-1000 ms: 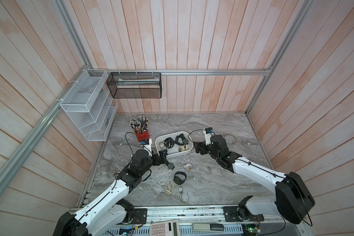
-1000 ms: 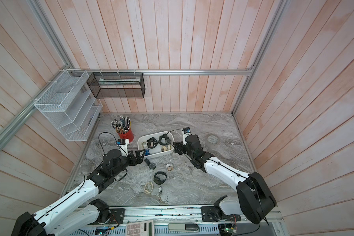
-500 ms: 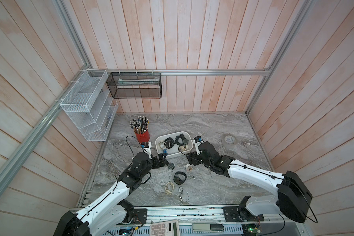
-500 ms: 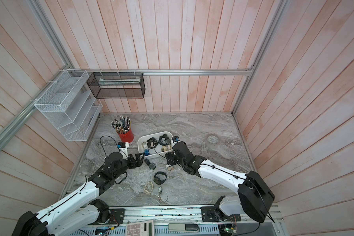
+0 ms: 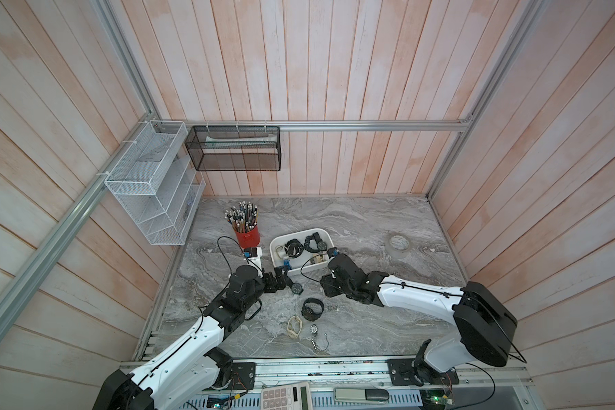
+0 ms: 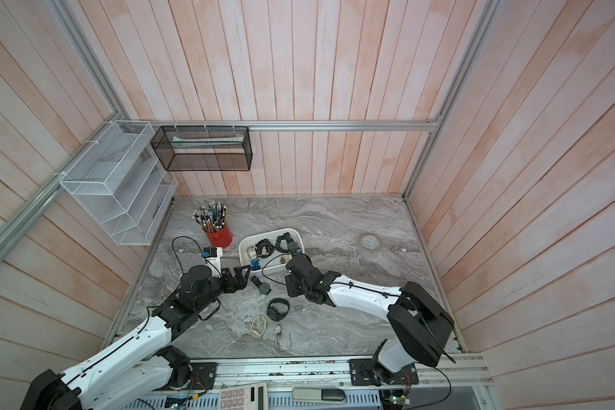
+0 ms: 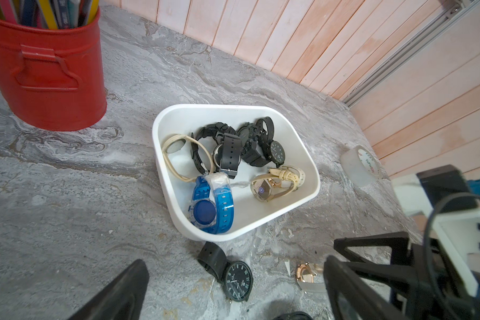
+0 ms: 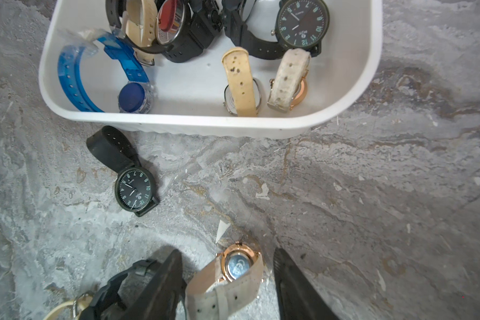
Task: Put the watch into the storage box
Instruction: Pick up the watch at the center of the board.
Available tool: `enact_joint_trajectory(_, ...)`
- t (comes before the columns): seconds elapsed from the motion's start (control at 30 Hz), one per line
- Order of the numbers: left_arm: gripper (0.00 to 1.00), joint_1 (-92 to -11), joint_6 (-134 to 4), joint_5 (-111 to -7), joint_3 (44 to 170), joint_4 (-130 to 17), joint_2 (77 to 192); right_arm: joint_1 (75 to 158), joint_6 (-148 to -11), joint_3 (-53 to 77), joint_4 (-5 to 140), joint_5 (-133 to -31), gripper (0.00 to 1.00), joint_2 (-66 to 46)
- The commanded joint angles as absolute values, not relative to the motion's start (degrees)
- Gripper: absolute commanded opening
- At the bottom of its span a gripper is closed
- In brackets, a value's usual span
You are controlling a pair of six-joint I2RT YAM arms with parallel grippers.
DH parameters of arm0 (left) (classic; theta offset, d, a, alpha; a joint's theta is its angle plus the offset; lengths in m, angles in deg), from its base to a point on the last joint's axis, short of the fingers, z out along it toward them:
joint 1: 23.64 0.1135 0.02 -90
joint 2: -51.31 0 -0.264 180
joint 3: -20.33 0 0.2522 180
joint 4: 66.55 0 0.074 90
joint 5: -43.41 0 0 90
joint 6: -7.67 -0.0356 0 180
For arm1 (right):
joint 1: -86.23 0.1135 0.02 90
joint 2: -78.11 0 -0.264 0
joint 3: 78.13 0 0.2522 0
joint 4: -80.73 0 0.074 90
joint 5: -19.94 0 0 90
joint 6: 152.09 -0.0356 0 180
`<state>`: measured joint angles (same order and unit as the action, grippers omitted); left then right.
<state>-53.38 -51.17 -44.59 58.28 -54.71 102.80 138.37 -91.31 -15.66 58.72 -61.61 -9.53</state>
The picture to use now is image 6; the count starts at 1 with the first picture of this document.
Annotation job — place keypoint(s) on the white wire mesh shelf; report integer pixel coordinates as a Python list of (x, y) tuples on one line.
[(128, 196)]

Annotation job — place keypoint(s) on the black chunky watch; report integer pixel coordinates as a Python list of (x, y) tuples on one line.
[(264, 249), (282, 244)]

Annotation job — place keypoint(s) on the white calculator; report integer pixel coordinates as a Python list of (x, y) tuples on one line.
[(244, 397)]

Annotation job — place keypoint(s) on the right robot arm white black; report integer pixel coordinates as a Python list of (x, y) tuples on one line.
[(422, 327)]

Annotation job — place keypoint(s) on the aluminium rail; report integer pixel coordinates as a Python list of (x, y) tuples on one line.
[(15, 229), (312, 126)]

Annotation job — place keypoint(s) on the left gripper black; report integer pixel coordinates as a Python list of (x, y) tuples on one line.
[(241, 282)]

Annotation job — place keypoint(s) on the black analog watch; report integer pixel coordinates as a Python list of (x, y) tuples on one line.
[(264, 288)]

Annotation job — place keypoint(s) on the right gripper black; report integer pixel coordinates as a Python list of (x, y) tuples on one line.
[(290, 284)]

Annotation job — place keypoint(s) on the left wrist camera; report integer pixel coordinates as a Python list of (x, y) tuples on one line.
[(212, 257)]

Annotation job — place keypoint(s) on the blue transparent watch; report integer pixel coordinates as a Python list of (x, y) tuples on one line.
[(255, 265)]

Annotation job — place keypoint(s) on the black watch green dial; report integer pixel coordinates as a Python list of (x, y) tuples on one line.
[(294, 247)]

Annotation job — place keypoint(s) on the aluminium front frame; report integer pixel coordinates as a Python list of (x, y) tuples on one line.
[(333, 372)]

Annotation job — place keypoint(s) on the silver chain pocket watch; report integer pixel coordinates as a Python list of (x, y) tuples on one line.
[(278, 339)]

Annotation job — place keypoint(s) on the large black digital watch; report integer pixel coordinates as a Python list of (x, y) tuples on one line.
[(277, 309)]

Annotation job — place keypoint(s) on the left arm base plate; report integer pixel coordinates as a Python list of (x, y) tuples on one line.
[(192, 376)]

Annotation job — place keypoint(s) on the grey black stapler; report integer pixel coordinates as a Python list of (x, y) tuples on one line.
[(312, 395)]

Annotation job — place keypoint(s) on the red pencil cup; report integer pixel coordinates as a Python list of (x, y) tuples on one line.
[(220, 237)]

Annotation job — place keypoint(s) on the white storage box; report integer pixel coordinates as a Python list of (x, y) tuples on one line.
[(272, 264)]

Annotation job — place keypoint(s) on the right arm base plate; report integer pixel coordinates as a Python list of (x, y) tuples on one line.
[(368, 372)]

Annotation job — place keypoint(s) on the black mesh basket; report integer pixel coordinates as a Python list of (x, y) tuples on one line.
[(203, 148)]

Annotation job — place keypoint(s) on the clear tape roll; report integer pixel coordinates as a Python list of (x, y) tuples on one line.
[(369, 243)]

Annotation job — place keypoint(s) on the aluminium rail left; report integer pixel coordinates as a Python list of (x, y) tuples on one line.
[(15, 229)]

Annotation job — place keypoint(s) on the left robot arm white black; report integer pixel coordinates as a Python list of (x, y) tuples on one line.
[(144, 359)]

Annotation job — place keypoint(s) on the aluminium rail back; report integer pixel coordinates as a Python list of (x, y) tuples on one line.
[(312, 126)]

